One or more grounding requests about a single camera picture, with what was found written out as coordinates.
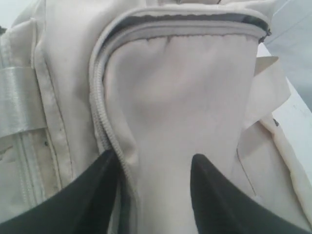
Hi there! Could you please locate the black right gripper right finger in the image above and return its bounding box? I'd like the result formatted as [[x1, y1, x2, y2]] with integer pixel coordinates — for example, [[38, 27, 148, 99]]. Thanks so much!
[[190, 154, 307, 234]]

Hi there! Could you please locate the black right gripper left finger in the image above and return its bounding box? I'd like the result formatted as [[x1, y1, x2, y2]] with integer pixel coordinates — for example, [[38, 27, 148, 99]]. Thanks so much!
[[0, 150, 121, 234]]

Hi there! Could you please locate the beige fabric duffel bag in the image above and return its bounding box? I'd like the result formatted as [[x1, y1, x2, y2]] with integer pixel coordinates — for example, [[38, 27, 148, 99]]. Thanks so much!
[[0, 0, 312, 234]]

